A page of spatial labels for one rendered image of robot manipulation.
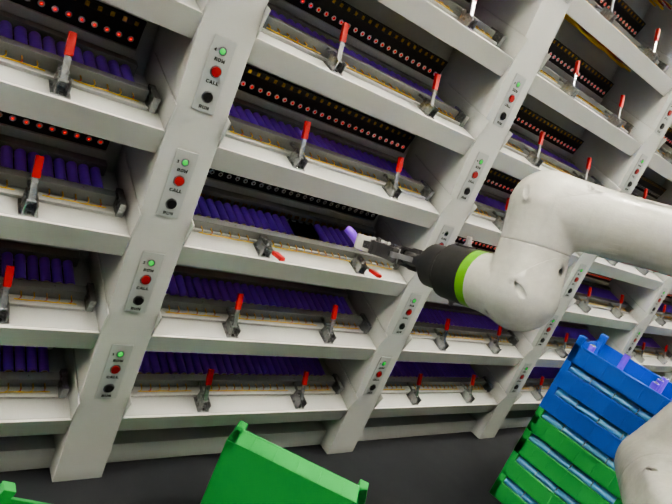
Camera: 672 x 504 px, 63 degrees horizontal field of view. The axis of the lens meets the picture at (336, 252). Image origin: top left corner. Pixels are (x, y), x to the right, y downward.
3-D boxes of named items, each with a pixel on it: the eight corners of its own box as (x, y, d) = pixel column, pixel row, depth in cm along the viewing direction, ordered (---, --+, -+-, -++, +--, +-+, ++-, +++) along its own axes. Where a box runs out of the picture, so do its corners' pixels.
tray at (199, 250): (397, 296, 141) (419, 270, 137) (173, 263, 103) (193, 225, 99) (364, 244, 154) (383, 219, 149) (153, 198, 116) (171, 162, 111)
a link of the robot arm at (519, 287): (517, 337, 73) (561, 346, 79) (547, 247, 72) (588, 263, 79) (441, 306, 84) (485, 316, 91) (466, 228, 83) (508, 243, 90)
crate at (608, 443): (660, 464, 155) (675, 441, 153) (640, 479, 140) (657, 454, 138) (565, 398, 174) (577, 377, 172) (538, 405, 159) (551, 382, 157)
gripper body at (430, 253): (470, 252, 94) (432, 241, 101) (437, 243, 89) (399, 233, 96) (458, 294, 94) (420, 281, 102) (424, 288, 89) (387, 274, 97)
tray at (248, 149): (429, 228, 136) (464, 184, 130) (206, 167, 98) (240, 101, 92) (392, 180, 149) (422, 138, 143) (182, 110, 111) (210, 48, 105)
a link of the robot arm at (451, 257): (446, 308, 85) (483, 314, 90) (467, 235, 84) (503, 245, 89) (419, 297, 89) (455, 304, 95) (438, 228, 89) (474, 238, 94)
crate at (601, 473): (645, 486, 157) (660, 464, 155) (624, 503, 142) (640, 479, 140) (552, 418, 176) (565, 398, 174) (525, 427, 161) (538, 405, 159)
